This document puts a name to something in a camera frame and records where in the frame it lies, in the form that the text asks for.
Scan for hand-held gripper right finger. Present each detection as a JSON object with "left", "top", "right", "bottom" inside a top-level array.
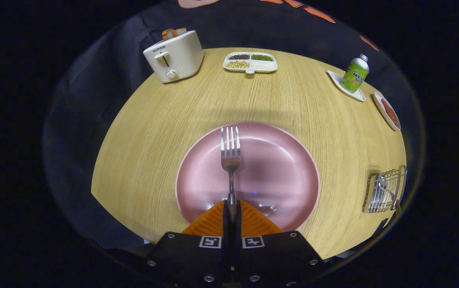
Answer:
[{"left": 235, "top": 200, "right": 326, "bottom": 288}]

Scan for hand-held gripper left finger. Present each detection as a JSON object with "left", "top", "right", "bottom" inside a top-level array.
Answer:
[{"left": 145, "top": 200, "right": 230, "bottom": 288}]

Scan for metal fork wooden handle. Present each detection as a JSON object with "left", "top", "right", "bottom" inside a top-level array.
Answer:
[{"left": 220, "top": 126, "right": 242, "bottom": 224}]

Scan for metal spoon wooden handle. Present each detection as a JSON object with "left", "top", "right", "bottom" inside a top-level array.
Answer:
[{"left": 375, "top": 180, "right": 403, "bottom": 218}]

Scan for pink round plate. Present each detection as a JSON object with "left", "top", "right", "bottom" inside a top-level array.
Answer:
[{"left": 175, "top": 122, "right": 320, "bottom": 232}]

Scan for white divided bean dish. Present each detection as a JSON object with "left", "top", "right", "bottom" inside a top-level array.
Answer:
[{"left": 223, "top": 52, "right": 278, "bottom": 75}]

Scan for cream toaster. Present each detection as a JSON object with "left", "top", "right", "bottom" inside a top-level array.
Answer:
[{"left": 143, "top": 30, "right": 204, "bottom": 84}]

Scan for white square coaster tray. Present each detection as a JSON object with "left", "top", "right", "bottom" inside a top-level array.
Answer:
[{"left": 327, "top": 70, "right": 366, "bottom": 102}]

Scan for white plate of food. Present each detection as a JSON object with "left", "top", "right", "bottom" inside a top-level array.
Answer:
[{"left": 373, "top": 91, "right": 401, "bottom": 132}]

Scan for brown meat pieces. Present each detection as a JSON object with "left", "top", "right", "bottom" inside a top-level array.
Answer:
[{"left": 381, "top": 98, "right": 399, "bottom": 126}]

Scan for silver green drink bottle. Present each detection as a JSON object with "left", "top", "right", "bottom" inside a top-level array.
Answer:
[{"left": 340, "top": 54, "right": 370, "bottom": 94}]

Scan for black backdrop cloth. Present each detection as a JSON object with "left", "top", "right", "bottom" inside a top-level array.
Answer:
[{"left": 43, "top": 0, "right": 426, "bottom": 256}]

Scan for toast slice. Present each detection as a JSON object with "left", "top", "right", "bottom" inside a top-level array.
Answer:
[{"left": 162, "top": 28, "right": 187, "bottom": 40}]

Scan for metal wire cutlery rack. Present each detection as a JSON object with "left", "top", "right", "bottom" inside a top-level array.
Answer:
[{"left": 363, "top": 165, "right": 407, "bottom": 213}]

